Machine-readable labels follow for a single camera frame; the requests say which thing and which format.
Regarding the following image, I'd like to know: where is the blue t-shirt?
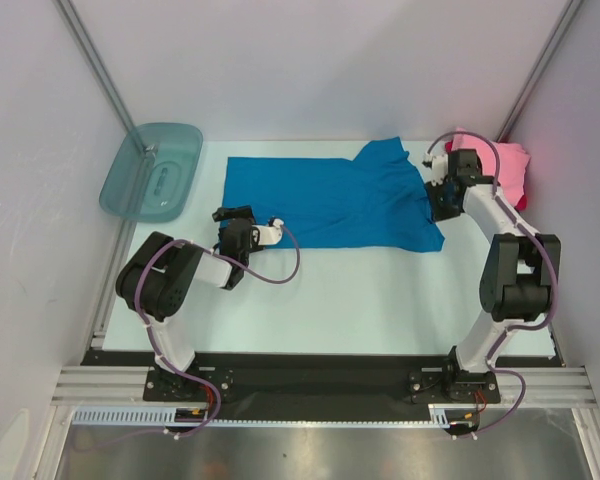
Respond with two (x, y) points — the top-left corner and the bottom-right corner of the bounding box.
(222, 137), (445, 253)

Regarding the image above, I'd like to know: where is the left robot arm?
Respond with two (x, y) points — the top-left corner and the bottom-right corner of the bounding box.
(115, 206), (260, 400)

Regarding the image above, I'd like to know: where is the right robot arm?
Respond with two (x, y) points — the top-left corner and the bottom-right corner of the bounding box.
(423, 149), (561, 401)

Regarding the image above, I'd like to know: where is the teal translucent plastic bin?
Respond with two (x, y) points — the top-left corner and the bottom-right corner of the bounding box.
(99, 122), (203, 223)

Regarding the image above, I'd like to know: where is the pink folded t-shirt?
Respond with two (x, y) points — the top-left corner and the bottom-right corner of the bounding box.
(449, 125), (532, 204)

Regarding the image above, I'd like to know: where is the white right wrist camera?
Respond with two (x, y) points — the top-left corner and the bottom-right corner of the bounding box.
(422, 153), (449, 185)

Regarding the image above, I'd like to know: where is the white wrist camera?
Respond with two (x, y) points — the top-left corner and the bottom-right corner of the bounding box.
(252, 217), (284, 247)
(422, 153), (449, 185)

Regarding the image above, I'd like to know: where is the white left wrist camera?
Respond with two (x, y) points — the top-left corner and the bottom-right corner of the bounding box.
(252, 217), (284, 247)

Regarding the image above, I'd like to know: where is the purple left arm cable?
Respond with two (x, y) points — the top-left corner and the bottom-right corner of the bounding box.
(133, 224), (301, 441)

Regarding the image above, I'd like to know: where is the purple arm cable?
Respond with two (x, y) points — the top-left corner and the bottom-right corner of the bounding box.
(425, 130), (559, 441)
(133, 224), (301, 441)

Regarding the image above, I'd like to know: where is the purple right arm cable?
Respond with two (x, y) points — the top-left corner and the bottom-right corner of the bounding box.
(425, 130), (559, 441)

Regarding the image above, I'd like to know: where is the right aluminium frame post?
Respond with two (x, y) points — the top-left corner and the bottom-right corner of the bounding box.
(496, 0), (587, 142)

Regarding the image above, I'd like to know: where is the aluminium frame post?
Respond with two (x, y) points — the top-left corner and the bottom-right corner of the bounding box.
(496, 0), (587, 142)
(53, 0), (135, 133)

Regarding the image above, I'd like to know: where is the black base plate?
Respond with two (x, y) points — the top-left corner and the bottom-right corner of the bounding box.
(81, 350), (562, 422)

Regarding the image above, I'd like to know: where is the aluminium front rail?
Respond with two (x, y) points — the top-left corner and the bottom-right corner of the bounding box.
(51, 366), (597, 409)

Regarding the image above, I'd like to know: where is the left aluminium frame post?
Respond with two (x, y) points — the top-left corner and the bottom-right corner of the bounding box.
(53, 0), (135, 133)

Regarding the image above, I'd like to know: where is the white slotted cable duct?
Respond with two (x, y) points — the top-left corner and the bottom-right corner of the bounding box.
(72, 406), (476, 429)

